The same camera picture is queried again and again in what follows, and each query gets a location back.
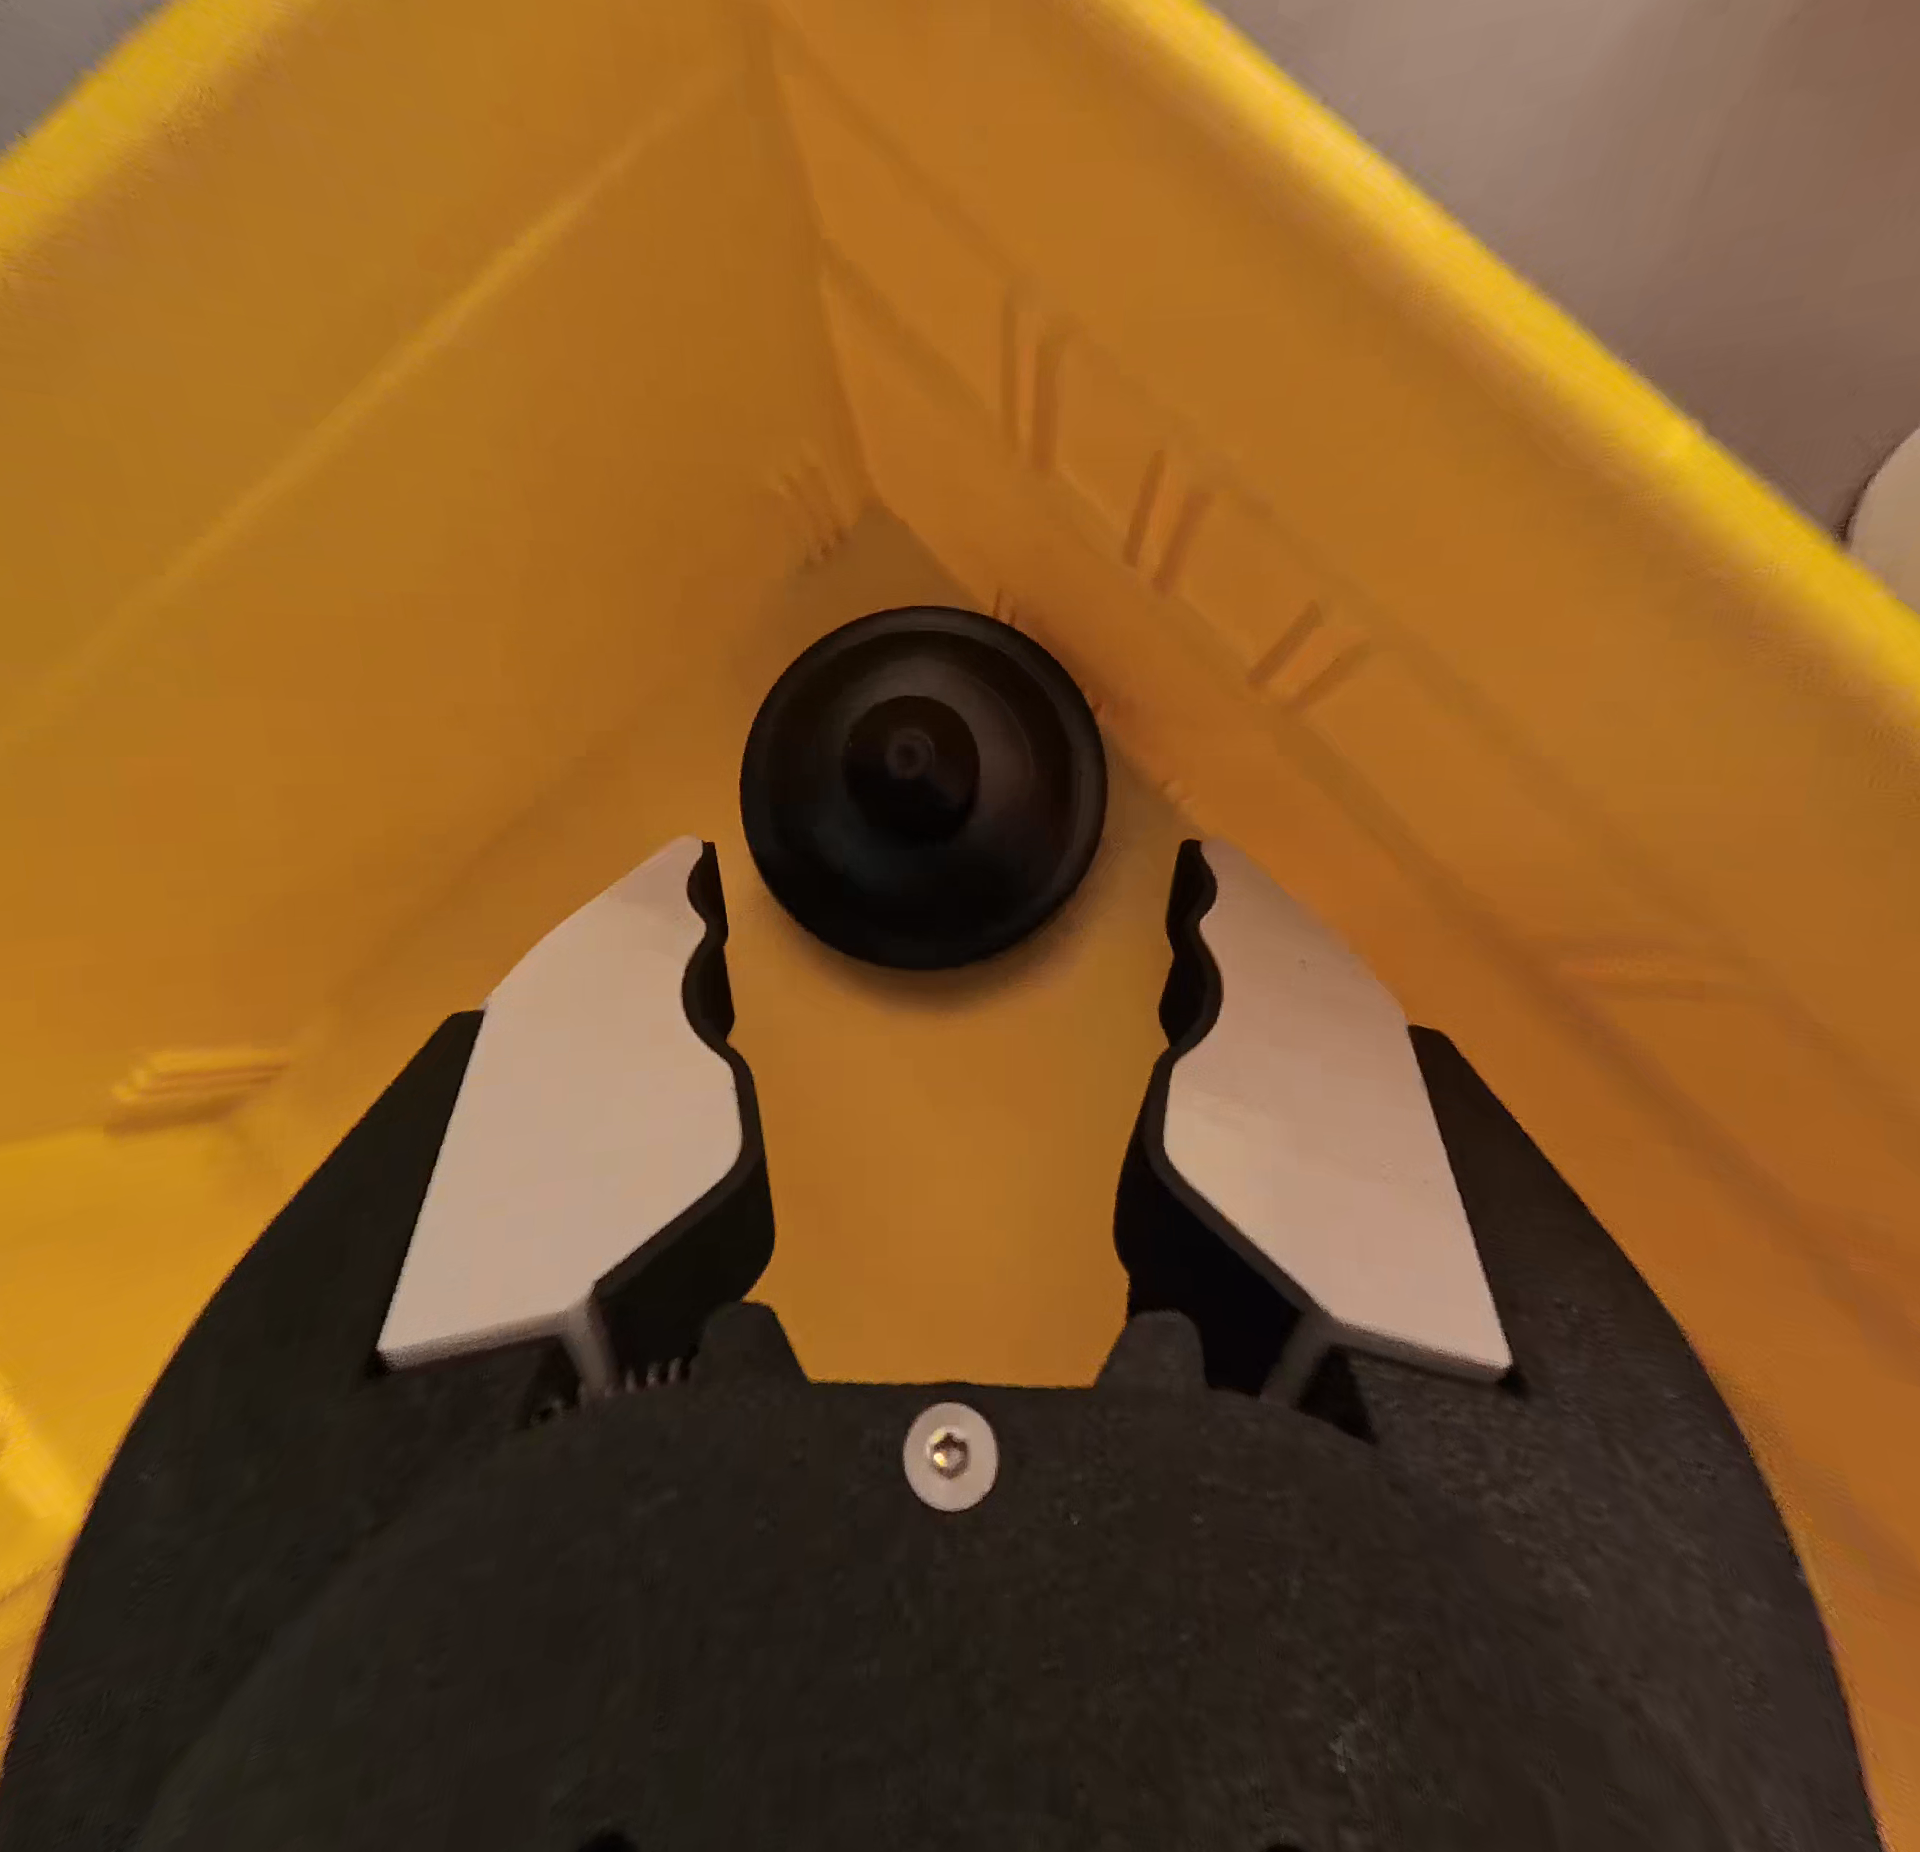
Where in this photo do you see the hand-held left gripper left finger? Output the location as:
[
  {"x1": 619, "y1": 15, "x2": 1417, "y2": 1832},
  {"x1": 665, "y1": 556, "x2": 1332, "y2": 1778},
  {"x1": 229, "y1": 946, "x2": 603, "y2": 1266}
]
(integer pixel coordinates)
[{"x1": 376, "y1": 840, "x2": 775, "y2": 1388}]

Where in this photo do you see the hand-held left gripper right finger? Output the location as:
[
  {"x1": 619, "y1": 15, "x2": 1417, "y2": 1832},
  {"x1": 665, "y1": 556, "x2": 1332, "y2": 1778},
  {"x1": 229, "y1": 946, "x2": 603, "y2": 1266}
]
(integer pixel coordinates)
[{"x1": 1118, "y1": 840, "x2": 1516, "y2": 1395}]

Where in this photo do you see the black bottle lid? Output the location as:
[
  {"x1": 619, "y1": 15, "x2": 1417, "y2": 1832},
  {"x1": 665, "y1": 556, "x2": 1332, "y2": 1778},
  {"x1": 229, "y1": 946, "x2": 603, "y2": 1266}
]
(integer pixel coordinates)
[{"x1": 738, "y1": 608, "x2": 1109, "y2": 974}]

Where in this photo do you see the yellow plastic bin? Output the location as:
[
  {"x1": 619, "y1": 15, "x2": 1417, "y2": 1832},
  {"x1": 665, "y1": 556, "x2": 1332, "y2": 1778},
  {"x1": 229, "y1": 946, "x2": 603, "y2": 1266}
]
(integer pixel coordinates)
[{"x1": 0, "y1": 0, "x2": 1920, "y2": 1732}]

